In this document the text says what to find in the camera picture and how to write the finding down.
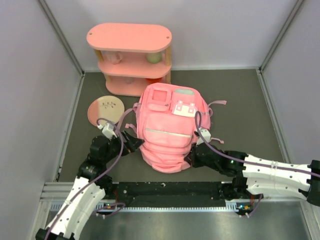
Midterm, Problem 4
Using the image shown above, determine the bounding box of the grey slotted cable duct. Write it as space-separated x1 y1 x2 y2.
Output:
49 201 253 213

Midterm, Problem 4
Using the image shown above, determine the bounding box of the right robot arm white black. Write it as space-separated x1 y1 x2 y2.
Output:
184 143 320 206

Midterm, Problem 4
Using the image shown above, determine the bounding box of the pink and cream plate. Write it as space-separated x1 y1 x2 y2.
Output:
87 95 125 126

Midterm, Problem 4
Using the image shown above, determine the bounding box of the pale green cup on shelf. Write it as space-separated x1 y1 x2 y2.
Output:
146 52 162 64

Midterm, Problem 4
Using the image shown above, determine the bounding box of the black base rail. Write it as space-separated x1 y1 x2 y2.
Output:
84 181 253 208

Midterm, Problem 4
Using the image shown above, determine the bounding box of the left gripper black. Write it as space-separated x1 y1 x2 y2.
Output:
102 129 144 163

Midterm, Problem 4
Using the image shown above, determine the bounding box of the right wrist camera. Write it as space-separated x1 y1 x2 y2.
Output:
194 127 212 145

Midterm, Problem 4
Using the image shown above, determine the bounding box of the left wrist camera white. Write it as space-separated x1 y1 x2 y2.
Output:
97 123 117 139

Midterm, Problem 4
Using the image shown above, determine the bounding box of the clear glass on lower shelf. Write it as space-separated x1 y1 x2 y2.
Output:
124 77 135 85

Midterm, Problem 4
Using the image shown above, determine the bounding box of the pink three-tier shelf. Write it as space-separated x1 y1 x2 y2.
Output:
86 22 172 97

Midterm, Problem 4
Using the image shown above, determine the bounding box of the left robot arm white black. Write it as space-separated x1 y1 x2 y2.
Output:
35 131 144 240

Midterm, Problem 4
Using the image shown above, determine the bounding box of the pink school backpack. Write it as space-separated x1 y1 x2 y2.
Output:
117 83 213 174

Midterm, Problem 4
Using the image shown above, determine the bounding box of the pink cup on shelf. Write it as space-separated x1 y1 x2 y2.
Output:
106 51 123 65

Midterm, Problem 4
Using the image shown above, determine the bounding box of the orange bowl on lower shelf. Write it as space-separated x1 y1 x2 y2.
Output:
146 77 162 84

